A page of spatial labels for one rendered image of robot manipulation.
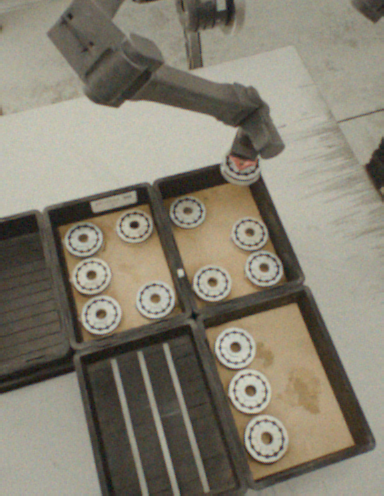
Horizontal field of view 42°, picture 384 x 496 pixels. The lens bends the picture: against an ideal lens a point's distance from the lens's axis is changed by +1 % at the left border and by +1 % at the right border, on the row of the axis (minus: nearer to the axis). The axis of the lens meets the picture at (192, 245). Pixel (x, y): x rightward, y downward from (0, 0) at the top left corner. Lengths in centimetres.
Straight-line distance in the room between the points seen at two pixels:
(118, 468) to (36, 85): 212
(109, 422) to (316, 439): 50
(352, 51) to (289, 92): 128
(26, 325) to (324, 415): 78
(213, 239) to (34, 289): 50
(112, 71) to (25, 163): 105
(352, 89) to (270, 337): 189
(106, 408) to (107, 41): 87
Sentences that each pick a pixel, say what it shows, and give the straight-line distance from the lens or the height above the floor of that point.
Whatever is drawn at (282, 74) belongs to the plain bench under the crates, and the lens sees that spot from 196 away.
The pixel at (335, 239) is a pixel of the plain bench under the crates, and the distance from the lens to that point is 162.
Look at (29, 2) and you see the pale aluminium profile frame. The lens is 314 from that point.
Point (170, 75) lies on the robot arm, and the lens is 84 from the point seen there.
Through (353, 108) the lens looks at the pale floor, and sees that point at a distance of 288.
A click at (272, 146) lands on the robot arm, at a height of 124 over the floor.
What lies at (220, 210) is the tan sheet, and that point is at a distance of 145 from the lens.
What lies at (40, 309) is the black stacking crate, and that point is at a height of 83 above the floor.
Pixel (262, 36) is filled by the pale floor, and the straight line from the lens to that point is 311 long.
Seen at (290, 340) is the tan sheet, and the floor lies 83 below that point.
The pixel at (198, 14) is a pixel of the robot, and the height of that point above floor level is 116.
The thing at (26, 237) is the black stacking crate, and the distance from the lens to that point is 147.
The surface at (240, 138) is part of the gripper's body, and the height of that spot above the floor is 116.
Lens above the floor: 211
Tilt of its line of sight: 66 degrees down
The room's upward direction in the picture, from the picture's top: 4 degrees clockwise
